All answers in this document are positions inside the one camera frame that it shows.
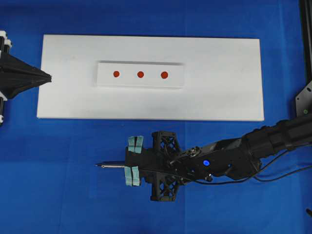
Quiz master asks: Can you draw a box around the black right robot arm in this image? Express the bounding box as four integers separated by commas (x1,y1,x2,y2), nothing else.
139,115,312,201

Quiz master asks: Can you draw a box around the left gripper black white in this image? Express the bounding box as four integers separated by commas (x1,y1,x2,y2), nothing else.
0,30,53,125

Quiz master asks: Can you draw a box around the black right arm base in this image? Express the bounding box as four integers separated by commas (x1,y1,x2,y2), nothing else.
295,81,312,117

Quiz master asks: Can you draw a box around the large white base board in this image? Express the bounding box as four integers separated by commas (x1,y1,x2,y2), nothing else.
37,35,264,121

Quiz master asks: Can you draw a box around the small white marked block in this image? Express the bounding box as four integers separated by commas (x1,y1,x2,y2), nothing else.
97,61,185,89

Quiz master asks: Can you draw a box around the black object at edge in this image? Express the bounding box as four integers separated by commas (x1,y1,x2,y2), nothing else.
306,209,312,217

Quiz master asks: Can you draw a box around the black soldering iron cord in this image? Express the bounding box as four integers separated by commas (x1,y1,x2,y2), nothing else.
202,148,312,186

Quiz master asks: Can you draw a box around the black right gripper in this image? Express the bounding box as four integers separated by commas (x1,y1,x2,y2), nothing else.
138,131,262,202

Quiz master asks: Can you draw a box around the black aluminium frame post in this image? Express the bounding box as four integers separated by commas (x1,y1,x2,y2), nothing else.
299,0,312,84

